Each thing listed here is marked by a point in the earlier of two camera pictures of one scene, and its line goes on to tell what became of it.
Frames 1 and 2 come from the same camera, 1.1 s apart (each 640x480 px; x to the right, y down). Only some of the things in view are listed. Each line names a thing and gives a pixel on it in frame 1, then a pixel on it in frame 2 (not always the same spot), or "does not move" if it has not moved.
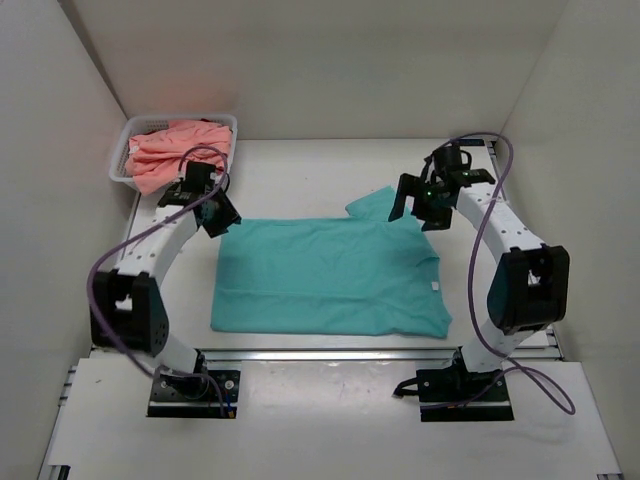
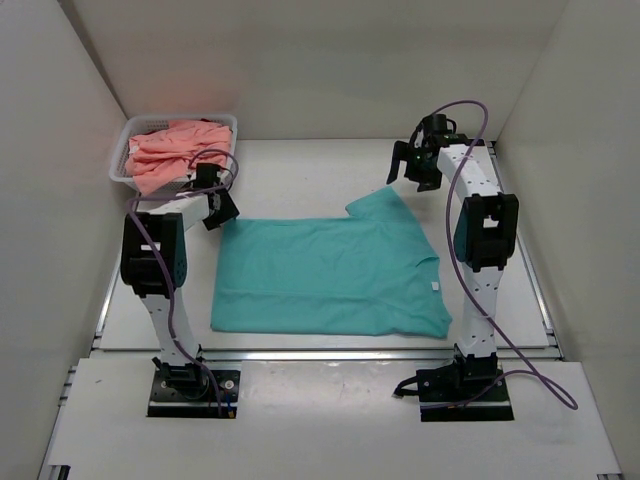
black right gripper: (431, 222) -> (428, 182)
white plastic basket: (138, 125) does not move
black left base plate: (188, 396) does not move
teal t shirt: (361, 274) does not move
